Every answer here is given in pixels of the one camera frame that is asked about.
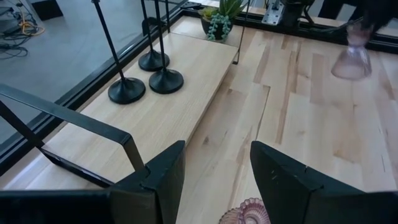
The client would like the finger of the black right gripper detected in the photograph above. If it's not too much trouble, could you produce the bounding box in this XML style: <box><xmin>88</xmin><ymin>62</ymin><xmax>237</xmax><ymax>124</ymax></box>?
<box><xmin>360</xmin><ymin>9</ymin><xmax>396</xmax><ymax>32</ymax></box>

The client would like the black curved frame fitting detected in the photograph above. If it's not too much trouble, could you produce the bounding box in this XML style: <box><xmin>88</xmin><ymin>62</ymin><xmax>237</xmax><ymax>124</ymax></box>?
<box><xmin>141</xmin><ymin>17</ymin><xmax>166</xmax><ymax>35</ymax></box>

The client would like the pink ribbed glass candle holder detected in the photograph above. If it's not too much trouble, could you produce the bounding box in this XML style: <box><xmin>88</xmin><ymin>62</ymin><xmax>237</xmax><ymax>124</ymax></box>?
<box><xmin>330</xmin><ymin>23</ymin><xmax>373</xmax><ymax>81</ymax></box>
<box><xmin>218</xmin><ymin>197</ymin><xmax>272</xmax><ymax>224</ymax></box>

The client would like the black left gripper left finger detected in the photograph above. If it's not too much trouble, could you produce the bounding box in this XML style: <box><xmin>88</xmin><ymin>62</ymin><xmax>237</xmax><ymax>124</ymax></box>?
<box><xmin>107</xmin><ymin>140</ymin><xmax>187</xmax><ymax>224</ymax></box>

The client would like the wooden shelf with black frame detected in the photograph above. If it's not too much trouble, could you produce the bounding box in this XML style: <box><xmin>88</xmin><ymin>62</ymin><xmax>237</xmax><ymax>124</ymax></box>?
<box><xmin>0</xmin><ymin>0</ymin><xmax>251</xmax><ymax>191</ymax></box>

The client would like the orange floor cable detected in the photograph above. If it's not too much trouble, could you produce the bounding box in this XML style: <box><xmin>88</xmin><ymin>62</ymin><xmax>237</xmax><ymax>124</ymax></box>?
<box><xmin>17</xmin><ymin>9</ymin><xmax>47</xmax><ymax>37</ymax></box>

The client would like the potted succulent plant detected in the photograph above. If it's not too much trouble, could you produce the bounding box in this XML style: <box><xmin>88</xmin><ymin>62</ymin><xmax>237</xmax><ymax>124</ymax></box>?
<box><xmin>198</xmin><ymin>0</ymin><xmax>248</xmax><ymax>43</ymax></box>

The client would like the black aluminium table frame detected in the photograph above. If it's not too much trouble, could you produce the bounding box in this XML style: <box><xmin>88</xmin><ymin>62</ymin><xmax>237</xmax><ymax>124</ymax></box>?
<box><xmin>0</xmin><ymin>0</ymin><xmax>398</xmax><ymax>177</ymax></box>

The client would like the black floor box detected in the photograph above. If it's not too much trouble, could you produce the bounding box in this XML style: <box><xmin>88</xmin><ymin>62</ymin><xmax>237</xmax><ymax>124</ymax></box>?
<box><xmin>29</xmin><ymin>0</ymin><xmax>64</xmax><ymax>22</ymax></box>

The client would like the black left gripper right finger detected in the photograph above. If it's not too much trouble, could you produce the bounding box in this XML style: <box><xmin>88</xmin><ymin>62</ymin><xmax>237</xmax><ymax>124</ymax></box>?
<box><xmin>250</xmin><ymin>141</ymin><xmax>371</xmax><ymax>224</ymax></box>

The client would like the silver metal mounting bracket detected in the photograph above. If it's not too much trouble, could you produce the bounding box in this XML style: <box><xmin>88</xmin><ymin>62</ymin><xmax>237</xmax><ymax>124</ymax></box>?
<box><xmin>261</xmin><ymin>0</ymin><xmax>285</xmax><ymax>26</ymax></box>

